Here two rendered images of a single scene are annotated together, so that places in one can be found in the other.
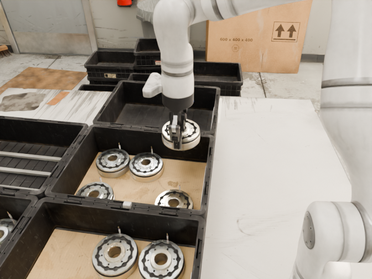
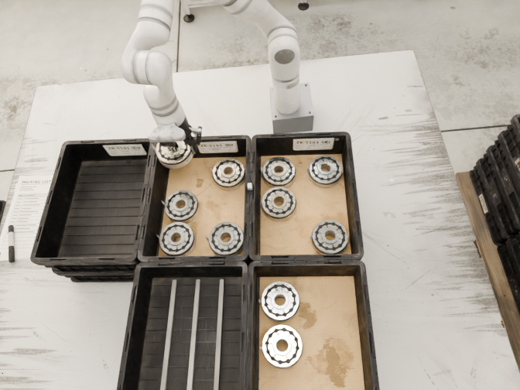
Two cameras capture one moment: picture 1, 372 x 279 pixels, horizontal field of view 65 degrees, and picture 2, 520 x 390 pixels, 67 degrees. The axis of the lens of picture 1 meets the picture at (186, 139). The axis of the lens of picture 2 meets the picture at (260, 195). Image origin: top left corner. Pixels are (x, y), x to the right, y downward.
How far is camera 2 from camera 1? 89 cm
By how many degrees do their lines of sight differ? 56
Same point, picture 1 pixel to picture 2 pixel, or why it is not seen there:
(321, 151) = (127, 87)
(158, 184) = (201, 195)
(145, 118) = (93, 234)
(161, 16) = (168, 70)
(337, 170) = not seen: hidden behind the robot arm
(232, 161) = not seen: hidden behind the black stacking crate
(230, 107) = (40, 165)
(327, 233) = (294, 42)
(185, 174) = (186, 174)
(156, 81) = (165, 128)
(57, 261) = (288, 248)
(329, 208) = (281, 39)
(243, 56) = not seen: outside the picture
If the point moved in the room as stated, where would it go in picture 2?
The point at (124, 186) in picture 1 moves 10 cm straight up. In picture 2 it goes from (206, 222) to (199, 209)
